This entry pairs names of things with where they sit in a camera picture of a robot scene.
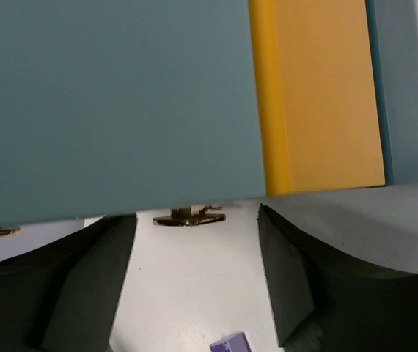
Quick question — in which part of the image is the teal drawer cabinet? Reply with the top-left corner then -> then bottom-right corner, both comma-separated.
0,1 -> 418,235

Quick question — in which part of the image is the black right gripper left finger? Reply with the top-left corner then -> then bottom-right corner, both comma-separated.
0,215 -> 136,351

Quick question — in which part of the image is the purple lego brick right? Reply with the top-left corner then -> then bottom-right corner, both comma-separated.
209,331 -> 252,352

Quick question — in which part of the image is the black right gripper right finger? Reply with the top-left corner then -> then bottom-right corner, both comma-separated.
257,205 -> 418,351

